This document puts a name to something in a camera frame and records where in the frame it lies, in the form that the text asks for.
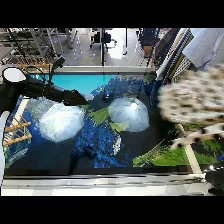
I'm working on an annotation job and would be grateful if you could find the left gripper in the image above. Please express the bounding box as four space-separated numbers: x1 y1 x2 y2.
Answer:
62 89 90 107

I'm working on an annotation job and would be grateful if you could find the white spotted garment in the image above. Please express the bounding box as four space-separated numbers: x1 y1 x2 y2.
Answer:
157 64 224 150

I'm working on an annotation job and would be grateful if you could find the striped garment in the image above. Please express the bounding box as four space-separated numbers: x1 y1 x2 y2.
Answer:
155 28 195 82

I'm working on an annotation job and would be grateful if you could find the pale blue shirt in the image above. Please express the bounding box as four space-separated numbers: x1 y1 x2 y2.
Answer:
182 28 224 72

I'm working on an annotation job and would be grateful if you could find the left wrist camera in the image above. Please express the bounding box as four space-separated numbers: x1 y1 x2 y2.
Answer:
49 55 67 88

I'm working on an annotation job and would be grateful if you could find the black cable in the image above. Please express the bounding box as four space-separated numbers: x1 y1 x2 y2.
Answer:
24 65 52 77

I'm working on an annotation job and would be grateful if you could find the silver frame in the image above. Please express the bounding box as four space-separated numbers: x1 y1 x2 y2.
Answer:
0 172 214 197

